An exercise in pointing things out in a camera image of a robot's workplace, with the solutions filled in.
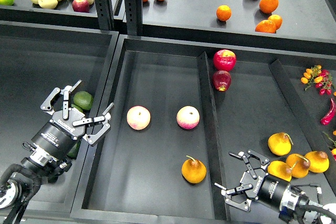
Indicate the dark red shelf apple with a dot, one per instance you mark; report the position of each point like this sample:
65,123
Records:
81,6

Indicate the green avocado top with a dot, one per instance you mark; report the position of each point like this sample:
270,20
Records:
83,99

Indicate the orange on shelf middle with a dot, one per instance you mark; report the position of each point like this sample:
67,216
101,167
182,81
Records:
223,13

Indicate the pink apple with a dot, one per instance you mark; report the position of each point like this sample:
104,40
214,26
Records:
138,117
188,117

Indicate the yellow pear upper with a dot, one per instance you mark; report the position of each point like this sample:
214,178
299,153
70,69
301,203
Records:
280,143

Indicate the yellow pear right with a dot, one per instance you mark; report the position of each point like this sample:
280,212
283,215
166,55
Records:
319,161

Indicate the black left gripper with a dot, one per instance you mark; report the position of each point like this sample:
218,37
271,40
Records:
59,135

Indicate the dark green avocado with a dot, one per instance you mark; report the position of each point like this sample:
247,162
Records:
74,150

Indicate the large orange on shelf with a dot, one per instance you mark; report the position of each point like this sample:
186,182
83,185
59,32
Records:
268,6

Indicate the small orange right shelf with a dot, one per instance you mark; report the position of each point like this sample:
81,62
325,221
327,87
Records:
276,19

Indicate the cherry tomato bunch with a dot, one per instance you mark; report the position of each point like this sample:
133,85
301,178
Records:
319,78

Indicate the pink apple right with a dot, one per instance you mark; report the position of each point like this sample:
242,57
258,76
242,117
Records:
188,117

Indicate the yellow pear bottom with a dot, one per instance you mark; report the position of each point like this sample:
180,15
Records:
280,169

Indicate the black tray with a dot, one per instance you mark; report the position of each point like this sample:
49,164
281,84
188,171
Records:
143,168
35,59

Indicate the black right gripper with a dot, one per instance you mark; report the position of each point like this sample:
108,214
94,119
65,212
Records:
265,186

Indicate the orange front right shelf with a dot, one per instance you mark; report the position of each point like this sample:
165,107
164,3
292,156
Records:
266,26

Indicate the black shelf post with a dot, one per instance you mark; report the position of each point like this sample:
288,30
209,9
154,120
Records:
133,15

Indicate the pink apple left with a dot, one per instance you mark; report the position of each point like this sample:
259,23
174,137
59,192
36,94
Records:
138,117

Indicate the bright red apple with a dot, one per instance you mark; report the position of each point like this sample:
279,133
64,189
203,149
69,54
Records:
224,60

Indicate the yellow pear hidden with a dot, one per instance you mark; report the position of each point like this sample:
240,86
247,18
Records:
300,165

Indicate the orange yellow pear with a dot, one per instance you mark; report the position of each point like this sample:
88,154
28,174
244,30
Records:
193,170

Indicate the black left tray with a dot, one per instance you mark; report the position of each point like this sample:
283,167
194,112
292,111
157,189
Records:
35,59

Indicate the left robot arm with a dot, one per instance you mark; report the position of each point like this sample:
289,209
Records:
21,182

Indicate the red chili pepper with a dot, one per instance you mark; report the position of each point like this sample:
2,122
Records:
330,114

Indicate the black middle tray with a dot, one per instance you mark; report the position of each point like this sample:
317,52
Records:
143,168

